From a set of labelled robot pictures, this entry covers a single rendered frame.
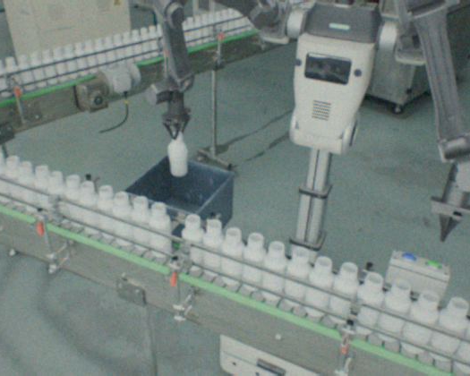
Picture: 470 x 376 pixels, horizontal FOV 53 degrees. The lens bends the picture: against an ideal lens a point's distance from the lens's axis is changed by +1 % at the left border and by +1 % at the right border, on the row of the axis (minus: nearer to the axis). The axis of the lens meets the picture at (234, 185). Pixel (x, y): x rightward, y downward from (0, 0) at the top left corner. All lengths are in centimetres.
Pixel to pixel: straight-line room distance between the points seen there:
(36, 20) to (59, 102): 249
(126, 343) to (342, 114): 154
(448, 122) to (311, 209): 81
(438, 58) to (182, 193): 126
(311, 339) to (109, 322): 149
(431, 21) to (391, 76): 375
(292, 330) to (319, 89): 76
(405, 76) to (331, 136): 315
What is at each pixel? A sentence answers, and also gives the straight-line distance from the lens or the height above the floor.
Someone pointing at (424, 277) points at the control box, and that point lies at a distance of 128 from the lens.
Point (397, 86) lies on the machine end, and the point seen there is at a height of 29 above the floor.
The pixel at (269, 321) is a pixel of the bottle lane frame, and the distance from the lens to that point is 128.
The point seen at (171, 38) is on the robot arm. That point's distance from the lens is 133.
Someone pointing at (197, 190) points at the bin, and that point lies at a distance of 197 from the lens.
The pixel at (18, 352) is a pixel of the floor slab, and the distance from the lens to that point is 258.
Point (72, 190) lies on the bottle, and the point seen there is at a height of 113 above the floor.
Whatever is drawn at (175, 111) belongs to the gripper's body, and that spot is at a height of 126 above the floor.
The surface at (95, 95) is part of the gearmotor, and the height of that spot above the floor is 95.
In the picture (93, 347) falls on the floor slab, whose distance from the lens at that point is 249.
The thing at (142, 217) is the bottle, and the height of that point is 112.
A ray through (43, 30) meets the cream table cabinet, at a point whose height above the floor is 60.
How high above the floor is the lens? 193
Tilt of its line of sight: 34 degrees down
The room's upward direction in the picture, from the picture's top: 2 degrees clockwise
